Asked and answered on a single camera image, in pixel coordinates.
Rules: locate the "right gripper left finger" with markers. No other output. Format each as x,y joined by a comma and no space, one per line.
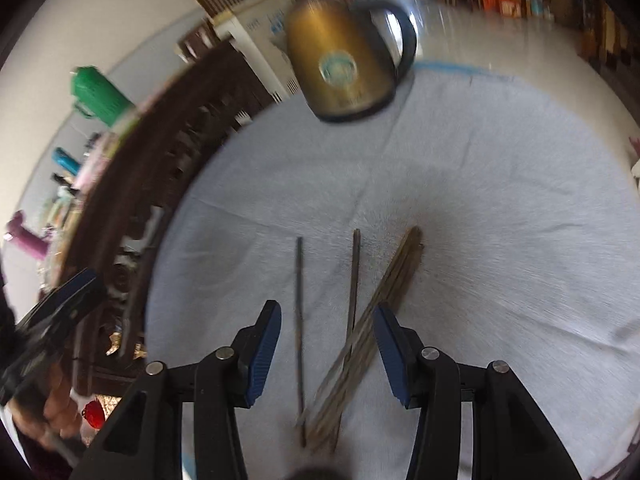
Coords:
229,378

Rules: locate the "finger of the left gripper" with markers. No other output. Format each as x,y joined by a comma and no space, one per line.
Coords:
73,300

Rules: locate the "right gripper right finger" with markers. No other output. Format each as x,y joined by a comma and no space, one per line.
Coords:
424,378

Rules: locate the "dark chopstick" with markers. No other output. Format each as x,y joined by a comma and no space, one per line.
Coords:
299,335
351,321

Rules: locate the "operator left hand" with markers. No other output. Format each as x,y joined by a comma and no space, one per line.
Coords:
59,416

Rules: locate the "purple water bottle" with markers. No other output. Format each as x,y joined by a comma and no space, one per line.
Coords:
28,241

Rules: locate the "red round object on floor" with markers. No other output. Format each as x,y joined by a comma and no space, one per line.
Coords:
93,413

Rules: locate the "teal water bottle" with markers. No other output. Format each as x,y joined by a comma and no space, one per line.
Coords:
66,161

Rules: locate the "light blue table cloth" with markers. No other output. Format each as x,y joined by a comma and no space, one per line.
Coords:
530,230

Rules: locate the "green thermos jug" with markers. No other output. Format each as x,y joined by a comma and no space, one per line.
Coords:
96,97

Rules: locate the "dark carved wooden sideboard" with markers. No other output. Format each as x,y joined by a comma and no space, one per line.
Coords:
117,228

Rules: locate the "gold electric kettle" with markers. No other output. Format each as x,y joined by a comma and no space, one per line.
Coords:
340,59

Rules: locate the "white chest freezer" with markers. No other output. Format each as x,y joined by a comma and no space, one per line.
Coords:
256,29

